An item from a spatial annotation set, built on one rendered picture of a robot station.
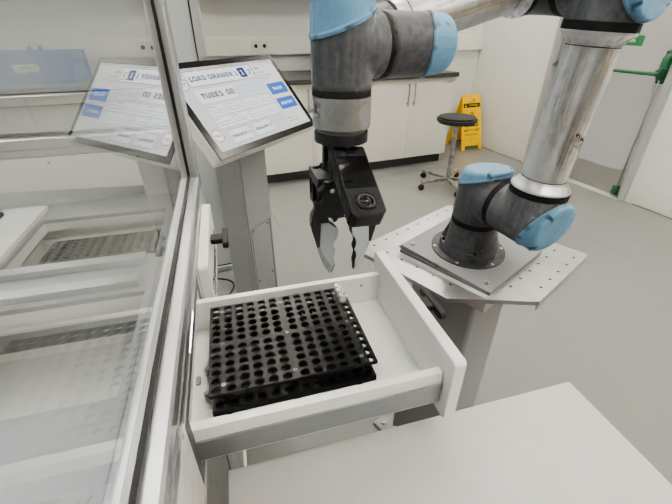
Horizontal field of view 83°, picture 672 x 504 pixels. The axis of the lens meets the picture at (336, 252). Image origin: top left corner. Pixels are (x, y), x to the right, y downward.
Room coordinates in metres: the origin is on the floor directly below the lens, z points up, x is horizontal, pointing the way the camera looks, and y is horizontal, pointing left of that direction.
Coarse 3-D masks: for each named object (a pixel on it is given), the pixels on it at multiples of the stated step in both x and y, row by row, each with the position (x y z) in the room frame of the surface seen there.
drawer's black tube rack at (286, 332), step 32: (224, 320) 0.45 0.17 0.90; (256, 320) 0.45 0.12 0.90; (288, 320) 0.45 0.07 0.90; (320, 320) 0.45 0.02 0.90; (224, 352) 0.38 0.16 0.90; (256, 352) 0.41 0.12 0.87; (288, 352) 0.38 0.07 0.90; (320, 352) 0.38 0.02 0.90; (352, 352) 0.38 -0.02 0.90; (224, 384) 0.32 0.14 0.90; (256, 384) 0.35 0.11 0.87; (288, 384) 0.35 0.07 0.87; (320, 384) 0.35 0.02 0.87; (352, 384) 0.36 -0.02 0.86
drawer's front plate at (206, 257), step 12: (204, 204) 0.82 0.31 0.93; (204, 216) 0.76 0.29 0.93; (204, 228) 0.70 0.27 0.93; (204, 240) 0.65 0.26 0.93; (204, 252) 0.60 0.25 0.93; (216, 252) 0.77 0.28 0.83; (204, 264) 0.56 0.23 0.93; (216, 264) 0.71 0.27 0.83; (204, 276) 0.55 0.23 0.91; (216, 276) 0.67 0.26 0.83; (204, 288) 0.55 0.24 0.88; (216, 288) 0.62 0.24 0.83
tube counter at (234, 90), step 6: (234, 84) 1.34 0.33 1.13; (240, 84) 1.36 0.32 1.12; (246, 84) 1.38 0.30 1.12; (252, 84) 1.40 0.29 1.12; (258, 84) 1.43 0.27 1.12; (228, 90) 1.29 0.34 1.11; (234, 90) 1.31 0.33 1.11; (240, 90) 1.33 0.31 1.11; (246, 90) 1.36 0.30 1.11; (252, 90) 1.38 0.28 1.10; (258, 90) 1.40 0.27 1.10; (264, 90) 1.43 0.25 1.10; (234, 96) 1.29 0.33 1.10
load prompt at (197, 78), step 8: (248, 64) 1.46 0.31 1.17; (184, 72) 1.21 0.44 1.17; (192, 72) 1.24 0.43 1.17; (200, 72) 1.26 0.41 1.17; (208, 72) 1.29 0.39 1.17; (216, 72) 1.31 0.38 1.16; (224, 72) 1.34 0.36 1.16; (232, 72) 1.37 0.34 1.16; (240, 72) 1.40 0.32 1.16; (248, 72) 1.43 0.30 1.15; (192, 80) 1.21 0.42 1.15; (200, 80) 1.24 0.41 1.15; (208, 80) 1.26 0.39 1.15; (216, 80) 1.29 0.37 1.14; (224, 80) 1.31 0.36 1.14; (232, 80) 1.34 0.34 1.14
